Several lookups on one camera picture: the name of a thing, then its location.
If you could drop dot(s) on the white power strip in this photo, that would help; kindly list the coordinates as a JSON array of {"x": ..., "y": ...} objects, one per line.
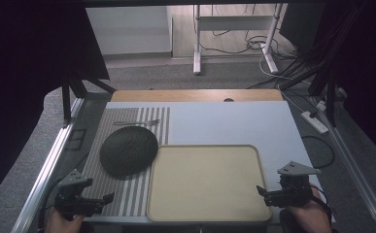
[{"x": 315, "y": 122}]

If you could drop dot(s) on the beige plastic tray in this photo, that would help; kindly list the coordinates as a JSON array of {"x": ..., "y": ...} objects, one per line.
[{"x": 206, "y": 183}]

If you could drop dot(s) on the aluminium rail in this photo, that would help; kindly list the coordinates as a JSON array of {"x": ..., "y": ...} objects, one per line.
[
  {"x": 46, "y": 170},
  {"x": 354, "y": 161}
]

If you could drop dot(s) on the dark round bowl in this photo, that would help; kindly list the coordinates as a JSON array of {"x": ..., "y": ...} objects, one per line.
[{"x": 129, "y": 150}]

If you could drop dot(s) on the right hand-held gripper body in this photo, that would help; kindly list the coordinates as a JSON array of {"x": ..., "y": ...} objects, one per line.
[{"x": 294, "y": 189}]

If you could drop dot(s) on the black stand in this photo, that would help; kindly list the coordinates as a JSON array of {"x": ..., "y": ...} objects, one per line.
[
  {"x": 328, "y": 93},
  {"x": 75, "y": 90}
]

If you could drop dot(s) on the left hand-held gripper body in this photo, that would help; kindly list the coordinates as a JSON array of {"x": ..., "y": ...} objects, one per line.
[{"x": 69, "y": 196}]

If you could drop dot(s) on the silver metal fork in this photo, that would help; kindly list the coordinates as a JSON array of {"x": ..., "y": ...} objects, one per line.
[{"x": 137, "y": 123}]

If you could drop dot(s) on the white cabinet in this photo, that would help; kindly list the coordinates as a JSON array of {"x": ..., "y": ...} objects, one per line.
[{"x": 129, "y": 29}]

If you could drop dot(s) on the black curtain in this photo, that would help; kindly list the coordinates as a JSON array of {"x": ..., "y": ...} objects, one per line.
[
  {"x": 36, "y": 81},
  {"x": 360, "y": 64}
]

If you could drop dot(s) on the person's left hand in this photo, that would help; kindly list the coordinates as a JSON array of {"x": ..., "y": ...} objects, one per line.
[{"x": 58, "y": 222}]

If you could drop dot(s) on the person's right hand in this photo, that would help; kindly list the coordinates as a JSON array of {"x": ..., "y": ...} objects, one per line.
[{"x": 309, "y": 217}]

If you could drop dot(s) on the grey striped placemat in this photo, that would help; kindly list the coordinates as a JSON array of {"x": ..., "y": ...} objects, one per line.
[{"x": 127, "y": 191}]

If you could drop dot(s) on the white metal desk frame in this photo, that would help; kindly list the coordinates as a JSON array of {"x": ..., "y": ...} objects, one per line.
[{"x": 234, "y": 22}]

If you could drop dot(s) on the wooden table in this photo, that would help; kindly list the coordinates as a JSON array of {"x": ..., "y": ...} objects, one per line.
[{"x": 195, "y": 95}]

